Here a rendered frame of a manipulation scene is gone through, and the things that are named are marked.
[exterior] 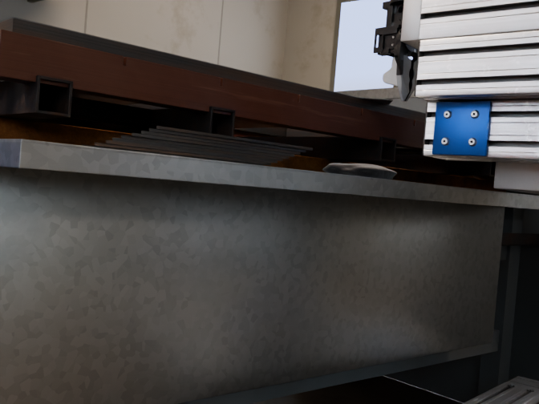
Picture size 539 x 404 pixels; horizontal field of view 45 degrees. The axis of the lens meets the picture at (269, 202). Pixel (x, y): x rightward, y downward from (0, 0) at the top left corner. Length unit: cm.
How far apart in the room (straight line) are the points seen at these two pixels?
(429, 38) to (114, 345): 67
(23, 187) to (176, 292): 29
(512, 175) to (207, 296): 53
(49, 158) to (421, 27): 63
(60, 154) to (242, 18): 472
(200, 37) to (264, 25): 75
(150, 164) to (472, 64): 52
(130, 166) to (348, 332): 69
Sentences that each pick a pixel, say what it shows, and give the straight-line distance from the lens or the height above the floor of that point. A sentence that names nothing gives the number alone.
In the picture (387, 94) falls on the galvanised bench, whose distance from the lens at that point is 248.
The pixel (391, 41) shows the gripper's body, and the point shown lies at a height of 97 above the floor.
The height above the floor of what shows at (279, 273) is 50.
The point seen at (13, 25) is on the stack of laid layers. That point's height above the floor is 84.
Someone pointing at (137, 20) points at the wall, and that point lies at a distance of 467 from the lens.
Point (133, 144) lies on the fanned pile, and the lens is 85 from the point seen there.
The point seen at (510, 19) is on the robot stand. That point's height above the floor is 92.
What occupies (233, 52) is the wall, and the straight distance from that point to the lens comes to 530.
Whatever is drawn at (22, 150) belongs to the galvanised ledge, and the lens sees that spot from 72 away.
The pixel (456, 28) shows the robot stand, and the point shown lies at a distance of 107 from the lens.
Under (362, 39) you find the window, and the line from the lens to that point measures 532.
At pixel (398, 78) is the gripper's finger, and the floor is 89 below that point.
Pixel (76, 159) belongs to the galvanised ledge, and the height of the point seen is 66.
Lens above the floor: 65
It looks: 1 degrees down
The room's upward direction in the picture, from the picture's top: 5 degrees clockwise
